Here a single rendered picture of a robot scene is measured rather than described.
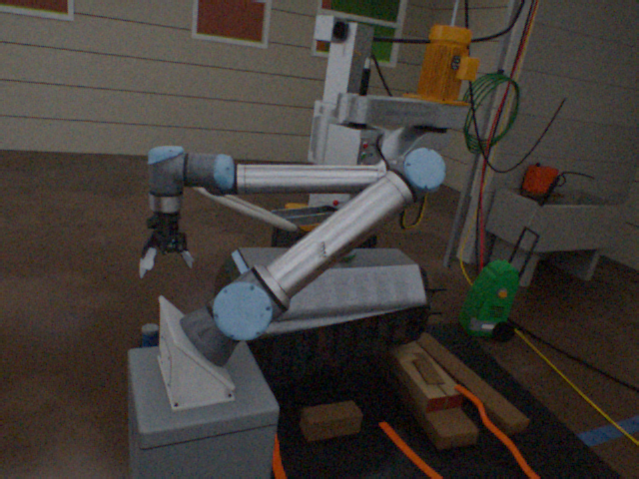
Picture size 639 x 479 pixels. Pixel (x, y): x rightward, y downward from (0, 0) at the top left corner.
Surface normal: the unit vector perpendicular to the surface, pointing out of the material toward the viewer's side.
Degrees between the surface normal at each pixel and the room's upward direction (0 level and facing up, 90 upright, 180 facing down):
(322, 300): 45
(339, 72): 90
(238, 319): 70
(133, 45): 90
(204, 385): 90
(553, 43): 90
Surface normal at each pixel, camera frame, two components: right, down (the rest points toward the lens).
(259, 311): 0.02, 0.04
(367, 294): 0.36, -0.38
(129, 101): 0.40, 0.39
